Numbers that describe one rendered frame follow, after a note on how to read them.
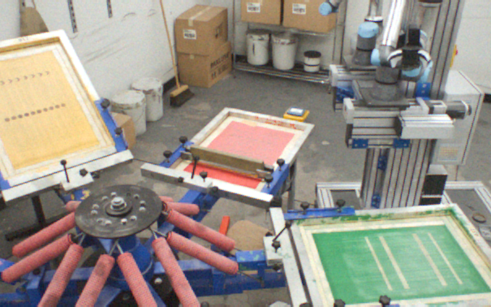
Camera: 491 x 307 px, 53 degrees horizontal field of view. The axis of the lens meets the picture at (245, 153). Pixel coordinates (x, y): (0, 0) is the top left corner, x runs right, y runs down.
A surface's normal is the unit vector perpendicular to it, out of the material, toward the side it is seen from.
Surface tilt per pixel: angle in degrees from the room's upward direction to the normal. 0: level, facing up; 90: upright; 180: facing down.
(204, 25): 84
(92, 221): 0
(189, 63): 90
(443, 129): 90
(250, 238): 0
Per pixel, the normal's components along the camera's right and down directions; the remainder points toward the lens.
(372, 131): 0.01, 0.52
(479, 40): -0.40, 0.48
